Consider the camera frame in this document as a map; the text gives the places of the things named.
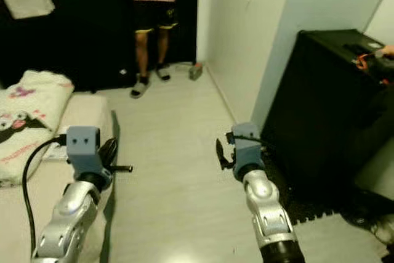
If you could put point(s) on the large black case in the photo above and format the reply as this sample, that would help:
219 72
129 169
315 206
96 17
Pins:
314 109

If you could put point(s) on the black foam floor mat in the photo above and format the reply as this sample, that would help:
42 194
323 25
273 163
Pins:
301 204

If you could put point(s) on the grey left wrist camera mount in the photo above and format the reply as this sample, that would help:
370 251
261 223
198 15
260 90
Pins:
83 149

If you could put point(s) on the grey box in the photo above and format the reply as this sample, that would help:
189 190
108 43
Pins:
195 72

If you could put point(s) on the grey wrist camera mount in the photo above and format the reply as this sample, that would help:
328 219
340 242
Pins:
249 152
83 149

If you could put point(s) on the grey slipper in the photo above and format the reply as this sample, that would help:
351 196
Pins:
140 89
163 74

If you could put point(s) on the cream cartoon print blanket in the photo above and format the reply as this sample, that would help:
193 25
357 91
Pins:
37 90

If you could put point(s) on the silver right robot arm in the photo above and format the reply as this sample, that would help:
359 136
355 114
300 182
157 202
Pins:
268 214

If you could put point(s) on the white wardrobe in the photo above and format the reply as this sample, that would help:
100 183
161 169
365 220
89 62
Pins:
246 41

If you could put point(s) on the black cabinet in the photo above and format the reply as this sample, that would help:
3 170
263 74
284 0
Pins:
86 41

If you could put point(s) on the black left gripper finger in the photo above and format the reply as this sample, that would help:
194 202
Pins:
109 154

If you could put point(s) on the orange tool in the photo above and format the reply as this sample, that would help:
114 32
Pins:
363 61

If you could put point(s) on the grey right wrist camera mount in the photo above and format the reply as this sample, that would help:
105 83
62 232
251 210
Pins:
249 152

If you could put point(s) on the white paperback book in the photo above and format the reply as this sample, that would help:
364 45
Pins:
55 154

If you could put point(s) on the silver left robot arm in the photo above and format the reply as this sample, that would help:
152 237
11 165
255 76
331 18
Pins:
71 220

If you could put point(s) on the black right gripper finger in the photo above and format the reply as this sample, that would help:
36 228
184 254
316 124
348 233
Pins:
223 155

